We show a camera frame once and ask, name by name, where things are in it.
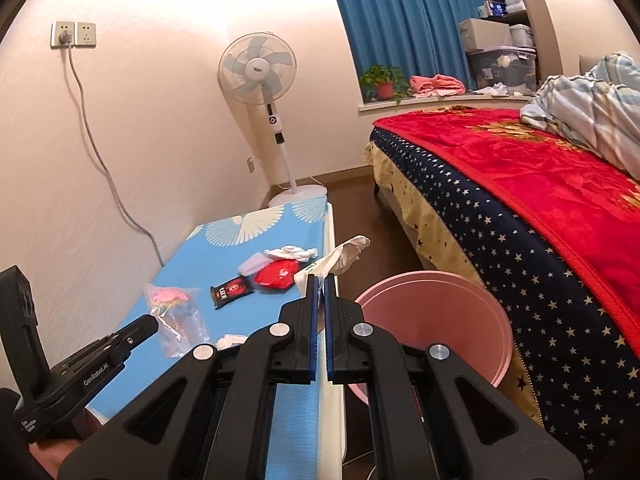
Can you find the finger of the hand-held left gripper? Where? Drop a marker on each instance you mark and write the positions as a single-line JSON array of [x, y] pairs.
[[132, 332], [20, 325]]

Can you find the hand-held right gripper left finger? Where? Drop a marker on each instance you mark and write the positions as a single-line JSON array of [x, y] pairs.
[[312, 340]]

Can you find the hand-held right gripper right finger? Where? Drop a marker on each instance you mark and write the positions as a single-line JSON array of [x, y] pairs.
[[329, 340]]

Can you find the white plastic bag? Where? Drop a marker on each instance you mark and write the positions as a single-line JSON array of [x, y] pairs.
[[340, 257]]

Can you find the pink plastic bin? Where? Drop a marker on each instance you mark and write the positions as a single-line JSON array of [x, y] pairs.
[[440, 320]]

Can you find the person's left hand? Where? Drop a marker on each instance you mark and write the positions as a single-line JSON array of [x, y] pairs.
[[52, 460]]

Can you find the clear plastic bag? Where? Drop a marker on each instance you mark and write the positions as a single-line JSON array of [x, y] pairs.
[[175, 320]]

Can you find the red packet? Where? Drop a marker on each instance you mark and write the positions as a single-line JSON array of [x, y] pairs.
[[275, 275]]

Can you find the small white tissue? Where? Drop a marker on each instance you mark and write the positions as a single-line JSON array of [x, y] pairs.
[[231, 341]]

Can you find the long white tissue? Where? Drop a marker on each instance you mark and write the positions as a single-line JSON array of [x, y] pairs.
[[290, 253]]

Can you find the black snack packet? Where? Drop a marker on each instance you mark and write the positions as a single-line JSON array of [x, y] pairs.
[[230, 292]]

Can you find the pale pink packet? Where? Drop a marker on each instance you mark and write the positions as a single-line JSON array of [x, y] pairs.
[[252, 263]]

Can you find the blue patterned mat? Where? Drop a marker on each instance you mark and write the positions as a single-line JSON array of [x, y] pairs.
[[220, 265]]

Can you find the bed with star-patterned sheet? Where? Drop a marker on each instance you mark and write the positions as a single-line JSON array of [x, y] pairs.
[[500, 270]]

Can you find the white windowsill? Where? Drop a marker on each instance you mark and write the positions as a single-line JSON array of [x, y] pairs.
[[400, 106]]

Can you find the red blanket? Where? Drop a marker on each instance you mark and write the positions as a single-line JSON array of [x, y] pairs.
[[500, 160]]

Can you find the potted green plant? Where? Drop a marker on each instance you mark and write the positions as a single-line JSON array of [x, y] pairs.
[[384, 82]]

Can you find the pink cloth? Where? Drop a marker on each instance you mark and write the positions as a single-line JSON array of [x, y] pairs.
[[437, 85]]

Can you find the white standing fan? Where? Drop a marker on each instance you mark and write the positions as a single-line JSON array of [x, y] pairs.
[[257, 67]]

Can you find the white cloth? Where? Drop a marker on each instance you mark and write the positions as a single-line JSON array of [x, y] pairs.
[[492, 90]]

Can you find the clear storage bin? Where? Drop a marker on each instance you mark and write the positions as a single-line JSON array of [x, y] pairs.
[[500, 70]]

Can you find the blue curtain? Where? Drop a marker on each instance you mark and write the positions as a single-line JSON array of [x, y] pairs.
[[400, 20]]

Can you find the grey box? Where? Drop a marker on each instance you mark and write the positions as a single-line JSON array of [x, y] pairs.
[[485, 35]]

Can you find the striped quilt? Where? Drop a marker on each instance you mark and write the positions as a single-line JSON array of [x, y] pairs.
[[590, 105]]

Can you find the white plastic container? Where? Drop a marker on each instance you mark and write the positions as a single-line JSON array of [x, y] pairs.
[[521, 36]]

